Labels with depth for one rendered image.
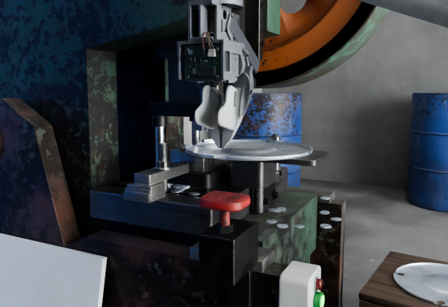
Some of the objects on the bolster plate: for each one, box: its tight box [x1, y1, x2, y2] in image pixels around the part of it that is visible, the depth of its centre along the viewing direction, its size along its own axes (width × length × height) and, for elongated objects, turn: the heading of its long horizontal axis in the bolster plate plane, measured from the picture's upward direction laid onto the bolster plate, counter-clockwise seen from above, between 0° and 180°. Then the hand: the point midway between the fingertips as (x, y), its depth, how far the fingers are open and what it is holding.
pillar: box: [155, 127, 165, 167], centre depth 100 cm, size 2×2×14 cm
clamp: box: [124, 143, 189, 204], centre depth 90 cm, size 6×17×10 cm
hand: (223, 139), depth 65 cm, fingers closed
